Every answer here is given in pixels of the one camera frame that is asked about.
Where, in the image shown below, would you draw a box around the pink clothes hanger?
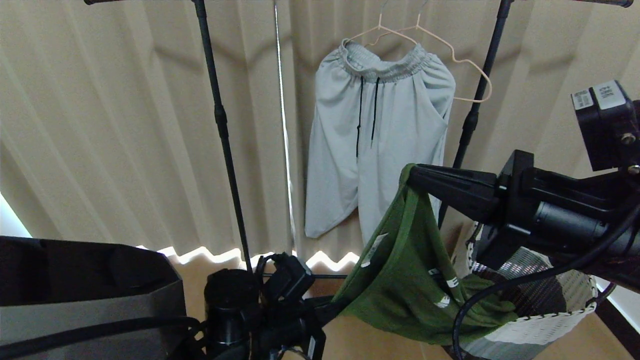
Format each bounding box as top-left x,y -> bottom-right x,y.
369,0 -> 494,104
344,0 -> 420,50

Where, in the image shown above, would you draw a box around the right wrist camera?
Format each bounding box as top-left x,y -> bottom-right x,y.
571,80 -> 640,173

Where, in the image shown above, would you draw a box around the black clothes rack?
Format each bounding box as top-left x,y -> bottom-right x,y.
84,0 -> 633,280

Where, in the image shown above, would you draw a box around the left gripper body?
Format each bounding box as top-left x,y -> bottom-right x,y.
254,306 -> 328,360

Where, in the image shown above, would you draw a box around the pale grey shorts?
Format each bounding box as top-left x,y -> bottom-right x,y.
305,40 -> 457,246

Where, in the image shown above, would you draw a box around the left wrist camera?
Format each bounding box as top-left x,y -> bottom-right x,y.
257,252 -> 316,303

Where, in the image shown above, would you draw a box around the green garment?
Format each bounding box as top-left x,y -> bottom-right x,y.
332,163 -> 518,347

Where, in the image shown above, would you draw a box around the white laundry basket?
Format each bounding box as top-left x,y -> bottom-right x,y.
450,222 -> 615,360

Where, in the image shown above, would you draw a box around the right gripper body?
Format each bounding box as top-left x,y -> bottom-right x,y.
475,150 -> 640,271

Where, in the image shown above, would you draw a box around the beige curtain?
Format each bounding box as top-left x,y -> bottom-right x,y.
0,0 -> 640,263

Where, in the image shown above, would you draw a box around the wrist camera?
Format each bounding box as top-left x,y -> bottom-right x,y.
257,252 -> 316,303
571,80 -> 640,173

